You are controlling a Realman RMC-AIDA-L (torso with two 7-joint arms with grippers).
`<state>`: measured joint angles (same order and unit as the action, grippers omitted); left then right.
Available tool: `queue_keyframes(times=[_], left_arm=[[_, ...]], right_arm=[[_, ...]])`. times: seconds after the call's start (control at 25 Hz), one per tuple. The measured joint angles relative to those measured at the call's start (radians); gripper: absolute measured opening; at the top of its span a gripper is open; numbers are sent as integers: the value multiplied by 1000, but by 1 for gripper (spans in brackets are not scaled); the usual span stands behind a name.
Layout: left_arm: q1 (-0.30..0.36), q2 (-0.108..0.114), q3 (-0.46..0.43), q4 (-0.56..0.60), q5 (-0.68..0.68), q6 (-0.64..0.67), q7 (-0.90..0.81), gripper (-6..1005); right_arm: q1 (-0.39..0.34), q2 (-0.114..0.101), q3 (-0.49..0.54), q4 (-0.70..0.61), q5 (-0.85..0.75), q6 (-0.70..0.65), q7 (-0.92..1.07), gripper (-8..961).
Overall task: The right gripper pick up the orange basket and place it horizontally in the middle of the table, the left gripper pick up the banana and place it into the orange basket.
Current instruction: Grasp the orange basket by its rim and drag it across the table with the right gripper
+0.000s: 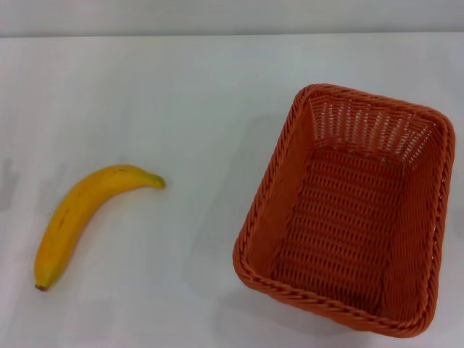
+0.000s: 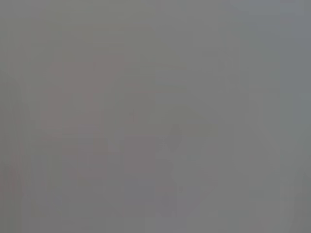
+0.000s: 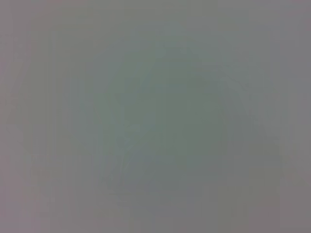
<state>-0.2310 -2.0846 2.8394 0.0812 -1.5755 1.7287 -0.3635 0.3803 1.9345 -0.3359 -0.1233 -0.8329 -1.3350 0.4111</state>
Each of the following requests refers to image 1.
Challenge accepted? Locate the yellow banana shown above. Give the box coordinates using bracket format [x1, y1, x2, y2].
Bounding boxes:
[34, 164, 167, 292]

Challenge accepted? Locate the orange woven plastic basket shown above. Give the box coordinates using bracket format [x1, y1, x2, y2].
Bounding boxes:
[231, 83, 456, 340]

